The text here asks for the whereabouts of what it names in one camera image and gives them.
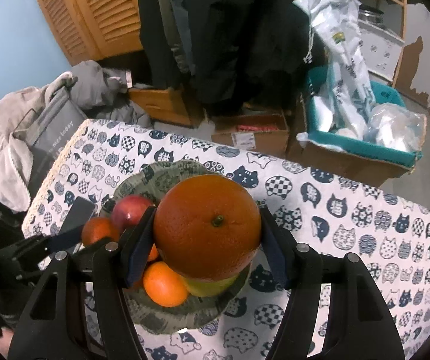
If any small orange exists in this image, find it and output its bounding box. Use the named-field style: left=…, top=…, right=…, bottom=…
left=143, top=261, right=189, bottom=308
left=82, top=217, right=120, bottom=246

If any small red apple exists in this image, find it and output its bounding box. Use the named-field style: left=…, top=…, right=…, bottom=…
left=111, top=195, right=154, bottom=232

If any large yellow pear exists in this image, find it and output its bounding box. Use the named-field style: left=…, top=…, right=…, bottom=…
left=180, top=274, right=239, bottom=297

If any left hand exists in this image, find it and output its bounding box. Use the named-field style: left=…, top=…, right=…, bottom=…
left=0, top=328, right=13, bottom=359

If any cat pattern tablecloth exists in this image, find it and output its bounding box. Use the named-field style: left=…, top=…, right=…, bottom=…
left=21, top=118, right=430, bottom=360

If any grey tote bag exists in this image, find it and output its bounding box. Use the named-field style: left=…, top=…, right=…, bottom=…
left=21, top=87, right=87, bottom=197

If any grey clothes pile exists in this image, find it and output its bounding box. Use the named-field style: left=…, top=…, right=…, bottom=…
left=0, top=60, right=151, bottom=212

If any teal cardboard box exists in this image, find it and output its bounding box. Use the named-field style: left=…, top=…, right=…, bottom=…
left=297, top=65, right=424, bottom=169

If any clear plastic bag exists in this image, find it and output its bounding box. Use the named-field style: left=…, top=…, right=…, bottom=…
left=364, top=102, right=427, bottom=153

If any wooden drawer box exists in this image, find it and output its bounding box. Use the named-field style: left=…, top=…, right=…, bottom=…
left=128, top=86, right=204, bottom=128

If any brown cardboard box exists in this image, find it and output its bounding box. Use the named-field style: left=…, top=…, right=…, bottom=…
left=211, top=113, right=290, bottom=158

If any wooden louvered wardrobe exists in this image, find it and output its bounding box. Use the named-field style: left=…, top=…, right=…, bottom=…
left=37, top=0, right=143, bottom=65

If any white patterned storage box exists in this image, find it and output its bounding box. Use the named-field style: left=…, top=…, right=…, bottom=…
left=358, top=20, right=405, bottom=81

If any white rice bag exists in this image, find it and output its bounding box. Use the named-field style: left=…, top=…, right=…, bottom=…
left=293, top=0, right=375, bottom=141

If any black hanging coat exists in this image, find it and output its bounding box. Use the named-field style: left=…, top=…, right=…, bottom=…
left=139, top=0, right=325, bottom=116

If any steel pot on shelf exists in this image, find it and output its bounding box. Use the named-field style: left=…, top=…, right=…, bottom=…
left=358, top=4, right=385, bottom=29

